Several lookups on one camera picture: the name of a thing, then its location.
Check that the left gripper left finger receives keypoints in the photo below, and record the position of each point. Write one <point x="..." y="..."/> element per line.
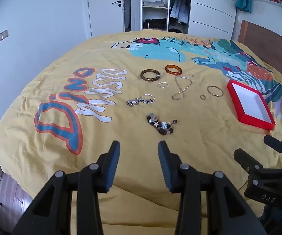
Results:
<point x="95" y="178"/>

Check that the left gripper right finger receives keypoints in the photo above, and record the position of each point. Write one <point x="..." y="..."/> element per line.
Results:
<point x="181" y="178"/>

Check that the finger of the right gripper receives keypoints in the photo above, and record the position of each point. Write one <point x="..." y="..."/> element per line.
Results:
<point x="273" y="143"/>
<point x="248" y="163"/>

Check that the thin gold metal bangle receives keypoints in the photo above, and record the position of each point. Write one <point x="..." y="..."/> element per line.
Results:
<point x="215" y="91"/>

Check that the silver wrist watch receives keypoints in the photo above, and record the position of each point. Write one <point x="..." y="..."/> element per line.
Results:
<point x="135" y="101"/>

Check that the twisted silver bangle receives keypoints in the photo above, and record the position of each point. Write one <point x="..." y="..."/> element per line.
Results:
<point x="147" y="98"/>

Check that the red shallow jewelry box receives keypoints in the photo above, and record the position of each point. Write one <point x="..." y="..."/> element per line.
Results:
<point x="250" y="106"/>

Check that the white bedroom door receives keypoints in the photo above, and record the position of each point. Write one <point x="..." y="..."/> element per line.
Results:
<point x="106" y="17"/>

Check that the yellow dinosaur print bedspread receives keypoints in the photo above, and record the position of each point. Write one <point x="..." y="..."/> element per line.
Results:
<point x="71" y="112"/>

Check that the wooden headboard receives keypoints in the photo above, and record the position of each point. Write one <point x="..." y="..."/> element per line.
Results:
<point x="266" y="44"/>

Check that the dark brown resin bangle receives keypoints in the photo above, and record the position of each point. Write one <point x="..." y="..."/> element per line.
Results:
<point x="150" y="75"/>

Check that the amber orange resin bangle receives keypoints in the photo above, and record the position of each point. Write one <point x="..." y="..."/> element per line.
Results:
<point x="173" y="70"/>

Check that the white open wardrobe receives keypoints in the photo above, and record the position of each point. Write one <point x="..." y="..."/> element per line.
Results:
<point x="203" y="18"/>

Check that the hanging grey jacket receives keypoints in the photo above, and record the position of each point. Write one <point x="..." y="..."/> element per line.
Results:
<point x="180" y="11"/>

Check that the wall light switch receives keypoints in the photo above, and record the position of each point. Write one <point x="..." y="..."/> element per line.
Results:
<point x="4" y="35"/>

